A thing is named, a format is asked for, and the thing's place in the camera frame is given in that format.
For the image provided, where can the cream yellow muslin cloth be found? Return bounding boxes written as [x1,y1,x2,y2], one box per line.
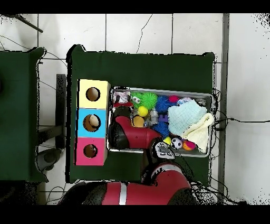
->
[181,112,215,153]

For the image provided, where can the round orange disc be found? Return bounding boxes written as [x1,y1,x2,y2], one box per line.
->
[132,116,146,128]

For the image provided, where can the blue spiky ball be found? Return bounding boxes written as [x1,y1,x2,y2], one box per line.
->
[155,95,171,114]
[152,122,170,138]

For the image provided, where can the black cable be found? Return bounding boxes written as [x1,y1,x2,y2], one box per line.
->
[213,117,270,128]

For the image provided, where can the black rod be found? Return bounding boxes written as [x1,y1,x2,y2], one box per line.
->
[0,14,44,33]

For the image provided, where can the green furry googly-eyed toy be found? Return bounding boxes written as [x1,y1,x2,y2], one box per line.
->
[129,92,143,109]

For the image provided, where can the shallow clear mesh bin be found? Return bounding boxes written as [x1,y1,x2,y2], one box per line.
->
[107,86,213,158]

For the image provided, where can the dark green table cloth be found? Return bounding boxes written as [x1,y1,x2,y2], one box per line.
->
[66,44,216,184]

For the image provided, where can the mint green muslin cloth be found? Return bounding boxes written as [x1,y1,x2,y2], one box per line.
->
[168,99,208,137]

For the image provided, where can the grey stand base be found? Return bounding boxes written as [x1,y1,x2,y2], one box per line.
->
[37,126,64,172]

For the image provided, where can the black upright panel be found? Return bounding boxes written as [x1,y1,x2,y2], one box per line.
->
[54,73,68,149]

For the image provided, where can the colourful printed packet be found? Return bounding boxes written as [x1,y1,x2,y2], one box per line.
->
[112,89,132,104]

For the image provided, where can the black and white soccer ball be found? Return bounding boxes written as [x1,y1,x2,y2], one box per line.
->
[171,138,184,151]

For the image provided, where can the green spiky ball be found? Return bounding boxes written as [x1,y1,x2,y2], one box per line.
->
[140,92,158,110]

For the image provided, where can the wooden box with three holes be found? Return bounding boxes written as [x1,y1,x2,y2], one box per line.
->
[75,78,111,167]

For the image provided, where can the green covered side table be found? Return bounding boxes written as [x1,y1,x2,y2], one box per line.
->
[0,47,46,183]

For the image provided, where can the small yellow ball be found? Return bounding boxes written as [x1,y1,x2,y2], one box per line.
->
[138,105,149,117]

